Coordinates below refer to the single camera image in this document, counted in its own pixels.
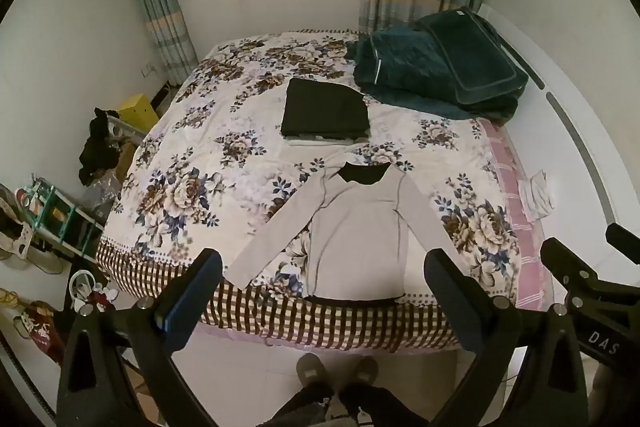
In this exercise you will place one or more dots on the black folded garment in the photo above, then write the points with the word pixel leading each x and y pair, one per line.
pixel 325 109

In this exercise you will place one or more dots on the clear plastic bag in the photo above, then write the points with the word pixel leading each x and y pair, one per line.
pixel 100 197

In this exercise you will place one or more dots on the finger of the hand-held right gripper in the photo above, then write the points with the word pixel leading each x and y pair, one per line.
pixel 624 243
pixel 570 267

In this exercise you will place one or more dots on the person's right forearm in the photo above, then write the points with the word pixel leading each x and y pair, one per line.
pixel 615 392

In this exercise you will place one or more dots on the person's left leg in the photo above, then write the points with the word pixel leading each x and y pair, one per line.
pixel 305 407

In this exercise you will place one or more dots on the floral bed sheet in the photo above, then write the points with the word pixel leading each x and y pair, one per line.
pixel 210 167

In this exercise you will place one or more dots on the grey slipper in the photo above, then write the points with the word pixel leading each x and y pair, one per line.
pixel 311 369
pixel 365 369

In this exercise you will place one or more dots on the white bed headboard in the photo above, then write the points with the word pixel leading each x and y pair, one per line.
pixel 575 72

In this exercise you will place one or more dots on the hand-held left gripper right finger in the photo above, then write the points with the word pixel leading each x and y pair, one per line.
pixel 452 307

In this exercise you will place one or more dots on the wall socket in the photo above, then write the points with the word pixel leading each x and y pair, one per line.
pixel 148 70

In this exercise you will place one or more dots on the grey long-sleeve shirt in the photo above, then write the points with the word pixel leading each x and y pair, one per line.
pixel 350 232

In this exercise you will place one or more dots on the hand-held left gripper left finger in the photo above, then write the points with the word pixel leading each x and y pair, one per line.
pixel 169 314

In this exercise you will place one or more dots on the black hanging clothes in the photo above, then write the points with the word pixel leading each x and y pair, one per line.
pixel 97 152

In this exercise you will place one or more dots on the dark green folded blanket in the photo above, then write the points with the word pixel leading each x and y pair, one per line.
pixel 400 67

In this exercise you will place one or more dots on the white sandal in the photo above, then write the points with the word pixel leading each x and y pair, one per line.
pixel 82 287

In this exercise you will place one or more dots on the red and white shoe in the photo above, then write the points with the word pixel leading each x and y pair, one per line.
pixel 42 329

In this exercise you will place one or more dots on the white sneaker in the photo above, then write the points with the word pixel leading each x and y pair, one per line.
pixel 12 227

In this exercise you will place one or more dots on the yellow box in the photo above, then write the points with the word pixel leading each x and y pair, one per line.
pixel 136 109

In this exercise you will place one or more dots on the dark green pillow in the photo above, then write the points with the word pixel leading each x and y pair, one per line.
pixel 475 52

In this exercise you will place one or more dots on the teal shoe rack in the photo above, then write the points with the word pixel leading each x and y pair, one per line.
pixel 55 217

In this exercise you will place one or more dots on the white crumpled cloth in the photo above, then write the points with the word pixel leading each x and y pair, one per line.
pixel 537 197

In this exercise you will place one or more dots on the pink striped mattress pad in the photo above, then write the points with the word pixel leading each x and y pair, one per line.
pixel 525 252

